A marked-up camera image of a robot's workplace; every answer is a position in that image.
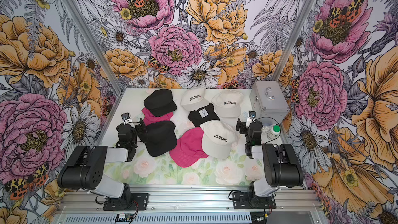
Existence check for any pink cap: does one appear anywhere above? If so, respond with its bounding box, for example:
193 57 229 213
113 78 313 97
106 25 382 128
142 108 173 125
169 127 208 168

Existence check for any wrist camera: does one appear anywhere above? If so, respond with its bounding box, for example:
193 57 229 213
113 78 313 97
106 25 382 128
121 113 132 124
246 111 256 128

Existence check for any white Colorado cap back centre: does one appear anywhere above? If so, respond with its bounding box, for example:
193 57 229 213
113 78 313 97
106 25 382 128
180 87 210 112

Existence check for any silver metal case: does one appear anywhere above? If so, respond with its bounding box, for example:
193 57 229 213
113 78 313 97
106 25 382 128
249 81 290 124

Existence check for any white Colorado cap back right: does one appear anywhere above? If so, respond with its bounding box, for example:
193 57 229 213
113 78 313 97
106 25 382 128
211 90 244 118

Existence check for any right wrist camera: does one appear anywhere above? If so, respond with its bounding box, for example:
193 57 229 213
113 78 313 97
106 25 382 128
246 111 256 128

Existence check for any white bottle green lid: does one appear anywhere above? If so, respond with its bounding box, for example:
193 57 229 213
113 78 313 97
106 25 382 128
267 125 281 141

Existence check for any black cap with patch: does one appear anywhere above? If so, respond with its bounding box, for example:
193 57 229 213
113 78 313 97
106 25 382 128
188 103 220 127

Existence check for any perforated metal tray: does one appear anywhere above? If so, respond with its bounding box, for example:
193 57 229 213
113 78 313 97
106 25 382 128
55 212 252 224

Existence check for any small circuit board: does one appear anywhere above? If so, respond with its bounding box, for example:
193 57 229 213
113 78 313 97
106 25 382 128
115 213 134 224

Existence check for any clear plastic bag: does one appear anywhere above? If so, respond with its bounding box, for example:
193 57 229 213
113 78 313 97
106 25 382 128
261 125 273 135

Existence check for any white Colorado cap front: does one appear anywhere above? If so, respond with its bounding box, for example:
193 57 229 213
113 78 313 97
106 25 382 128
200 120 238 160

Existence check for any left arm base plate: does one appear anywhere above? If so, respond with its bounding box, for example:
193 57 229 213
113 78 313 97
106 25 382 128
103 193 149 211

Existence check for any aluminium front rail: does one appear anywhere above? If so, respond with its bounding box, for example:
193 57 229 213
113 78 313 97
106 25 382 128
57 185 321 214

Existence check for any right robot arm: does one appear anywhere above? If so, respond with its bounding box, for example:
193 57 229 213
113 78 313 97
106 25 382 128
232 119 304 210

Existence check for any white colorado cap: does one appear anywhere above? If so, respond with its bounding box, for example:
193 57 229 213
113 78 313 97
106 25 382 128
180 87 210 112
200 120 238 160
211 90 244 118

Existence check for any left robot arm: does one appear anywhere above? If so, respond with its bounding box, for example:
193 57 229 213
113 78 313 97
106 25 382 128
57 120 146 210

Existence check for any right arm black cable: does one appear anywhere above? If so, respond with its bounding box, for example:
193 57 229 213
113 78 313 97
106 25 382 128
254 116 282 145

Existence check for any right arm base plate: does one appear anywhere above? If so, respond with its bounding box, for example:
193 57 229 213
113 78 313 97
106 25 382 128
229 191 276 209

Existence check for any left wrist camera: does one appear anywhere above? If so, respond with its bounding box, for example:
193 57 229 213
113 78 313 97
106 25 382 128
121 113 132 124

